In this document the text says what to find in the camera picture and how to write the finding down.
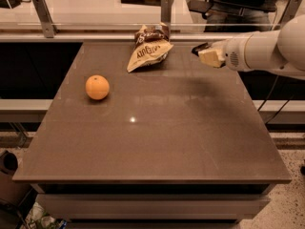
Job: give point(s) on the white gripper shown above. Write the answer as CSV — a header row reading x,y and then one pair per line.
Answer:
x,y
233,55

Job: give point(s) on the dark chocolate rxbar wrapper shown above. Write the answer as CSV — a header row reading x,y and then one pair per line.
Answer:
x,y
200,48

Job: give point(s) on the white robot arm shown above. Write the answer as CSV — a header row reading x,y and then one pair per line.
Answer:
x,y
280,52

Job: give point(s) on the brown and cream chip bag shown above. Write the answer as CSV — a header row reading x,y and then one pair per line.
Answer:
x,y
152,45

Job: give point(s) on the person in dark clothes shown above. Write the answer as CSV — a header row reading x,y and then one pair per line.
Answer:
x,y
234,15

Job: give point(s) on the orange fruit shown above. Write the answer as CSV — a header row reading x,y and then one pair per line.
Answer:
x,y
97,87

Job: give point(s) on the middle metal rail bracket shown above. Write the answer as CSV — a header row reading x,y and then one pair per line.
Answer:
x,y
166,13

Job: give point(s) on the metal rail bracket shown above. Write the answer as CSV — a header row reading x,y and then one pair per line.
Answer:
x,y
166,13
289,11
48,28

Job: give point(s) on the right metal rail bracket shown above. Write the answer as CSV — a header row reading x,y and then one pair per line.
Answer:
x,y
289,11

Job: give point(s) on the horizontal metal rail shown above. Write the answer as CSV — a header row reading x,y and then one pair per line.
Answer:
x,y
125,36

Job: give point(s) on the left metal rail bracket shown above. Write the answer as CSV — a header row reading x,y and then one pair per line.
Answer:
x,y
48,28

